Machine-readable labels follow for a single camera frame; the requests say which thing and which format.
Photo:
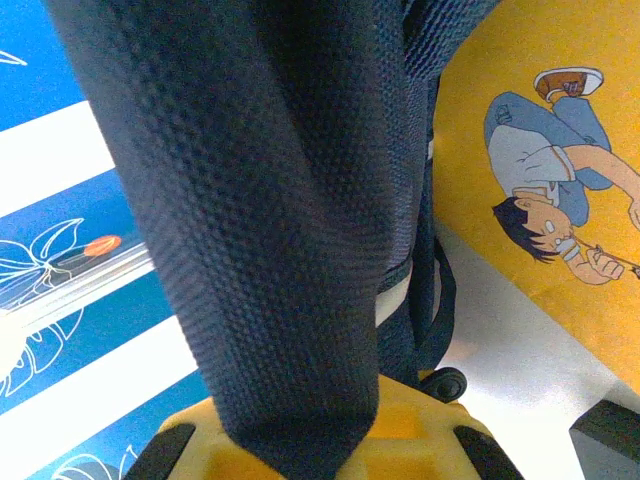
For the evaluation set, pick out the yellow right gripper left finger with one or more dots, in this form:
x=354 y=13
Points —
x=200 y=450

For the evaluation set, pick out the navy blue backpack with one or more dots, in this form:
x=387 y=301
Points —
x=260 y=200

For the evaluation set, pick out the yellow-green cartoon notebook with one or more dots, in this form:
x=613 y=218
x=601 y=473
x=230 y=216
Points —
x=500 y=225

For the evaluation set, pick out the black pencil case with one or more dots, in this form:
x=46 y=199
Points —
x=610 y=430

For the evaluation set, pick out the aluminium frame post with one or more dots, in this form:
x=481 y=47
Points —
x=75 y=287

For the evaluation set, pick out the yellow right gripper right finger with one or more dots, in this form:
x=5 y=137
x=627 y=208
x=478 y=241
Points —
x=415 y=440

